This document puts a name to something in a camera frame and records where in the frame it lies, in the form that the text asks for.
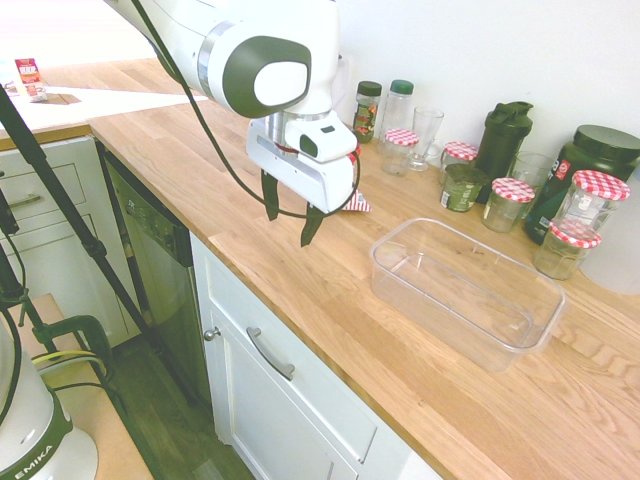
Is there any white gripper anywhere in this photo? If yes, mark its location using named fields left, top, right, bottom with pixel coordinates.
left=245, top=117, right=359, bottom=249

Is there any red striped chip bag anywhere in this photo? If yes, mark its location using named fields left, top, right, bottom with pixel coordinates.
left=343, top=147, right=374, bottom=214

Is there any clear plastic rectangular container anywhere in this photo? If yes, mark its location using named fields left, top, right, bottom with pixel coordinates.
left=368, top=216, right=568, bottom=373

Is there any spice jar green lid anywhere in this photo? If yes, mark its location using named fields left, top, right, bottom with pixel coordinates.
left=351, top=80, right=383, bottom=145

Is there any glass jar red checkered lid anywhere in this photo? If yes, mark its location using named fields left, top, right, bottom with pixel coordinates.
left=381, top=128, right=420, bottom=178
left=439, top=141, right=480, bottom=187
left=481, top=177, right=537, bottom=234

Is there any stainless steel dishwasher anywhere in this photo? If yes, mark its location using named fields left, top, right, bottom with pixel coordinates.
left=96, top=141, right=212, bottom=404

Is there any clear bottle with green lid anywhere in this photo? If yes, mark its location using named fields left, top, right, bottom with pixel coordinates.
left=378, top=79, right=415, bottom=151

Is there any tall clear glass mug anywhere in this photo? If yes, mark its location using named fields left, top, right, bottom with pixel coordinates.
left=407, top=106, right=446, bottom=173

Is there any green cup with foil lid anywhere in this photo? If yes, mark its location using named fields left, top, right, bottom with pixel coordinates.
left=439, top=163, right=491, bottom=214

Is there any white cabinet with silver hardware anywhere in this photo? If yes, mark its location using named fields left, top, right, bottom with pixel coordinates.
left=188, top=231, right=444, bottom=480

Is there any black shaker bottle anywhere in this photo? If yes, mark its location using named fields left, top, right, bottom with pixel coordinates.
left=473, top=100, right=535, bottom=206

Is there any green metal clamp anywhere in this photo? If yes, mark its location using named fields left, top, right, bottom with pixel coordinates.
left=28, top=314, right=115, bottom=397

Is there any black tripod stand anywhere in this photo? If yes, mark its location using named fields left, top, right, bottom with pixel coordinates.
left=0, top=84, right=202, bottom=407

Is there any clear glass tumbler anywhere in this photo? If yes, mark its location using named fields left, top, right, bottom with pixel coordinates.
left=508, top=150, right=557, bottom=201

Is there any faceted jar red checkered lid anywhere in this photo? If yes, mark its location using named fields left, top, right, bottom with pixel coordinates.
left=532, top=220, right=603, bottom=282

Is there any red and white carton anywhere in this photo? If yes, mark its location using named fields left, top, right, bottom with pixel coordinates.
left=13, top=57, right=49, bottom=104

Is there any tall jar red checkered lid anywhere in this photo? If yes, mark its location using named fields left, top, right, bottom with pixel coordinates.
left=553, top=169, right=632, bottom=237

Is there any large black protein tub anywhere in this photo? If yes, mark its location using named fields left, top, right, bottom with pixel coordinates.
left=523, top=124, right=640, bottom=247

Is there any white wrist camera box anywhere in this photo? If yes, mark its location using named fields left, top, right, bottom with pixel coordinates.
left=285, top=121, right=360, bottom=165

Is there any silver cabinet pull handle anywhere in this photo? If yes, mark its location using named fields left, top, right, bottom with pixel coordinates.
left=245, top=326, right=297, bottom=382

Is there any white cabinet with brass handle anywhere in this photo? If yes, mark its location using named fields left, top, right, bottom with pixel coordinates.
left=0, top=133, right=143, bottom=349

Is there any brass drawer handle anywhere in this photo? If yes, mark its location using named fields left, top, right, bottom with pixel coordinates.
left=6, top=193, right=44, bottom=210

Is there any yellow cable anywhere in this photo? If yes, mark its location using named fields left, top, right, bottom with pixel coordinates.
left=31, top=349, right=109, bottom=377

